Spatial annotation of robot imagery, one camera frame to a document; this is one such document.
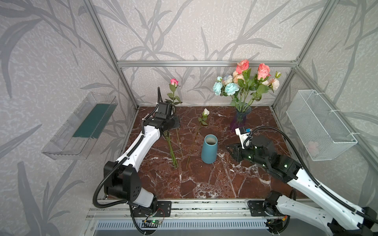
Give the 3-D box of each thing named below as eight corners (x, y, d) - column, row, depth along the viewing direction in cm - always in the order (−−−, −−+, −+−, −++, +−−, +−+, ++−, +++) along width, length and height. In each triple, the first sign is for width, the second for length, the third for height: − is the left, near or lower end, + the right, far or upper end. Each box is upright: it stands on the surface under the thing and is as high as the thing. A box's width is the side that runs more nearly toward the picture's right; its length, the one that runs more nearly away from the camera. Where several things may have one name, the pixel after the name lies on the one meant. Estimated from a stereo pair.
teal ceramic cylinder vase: (201, 162, 92) (202, 146, 75) (203, 151, 97) (204, 133, 80) (214, 164, 91) (217, 148, 75) (215, 153, 96) (218, 135, 80)
